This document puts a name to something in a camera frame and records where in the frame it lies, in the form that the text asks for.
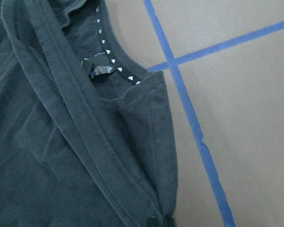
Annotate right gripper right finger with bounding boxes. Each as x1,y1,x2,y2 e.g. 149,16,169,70
163,216,175,227

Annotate black printed t-shirt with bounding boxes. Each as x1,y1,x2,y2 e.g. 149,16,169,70
0,0,178,227

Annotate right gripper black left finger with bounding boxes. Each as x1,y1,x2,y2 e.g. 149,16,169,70
148,216,160,227

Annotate blue tape grid lines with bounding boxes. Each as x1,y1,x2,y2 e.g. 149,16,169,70
144,0,284,227

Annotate brown paper table cover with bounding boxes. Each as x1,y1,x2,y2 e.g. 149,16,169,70
106,0,284,227

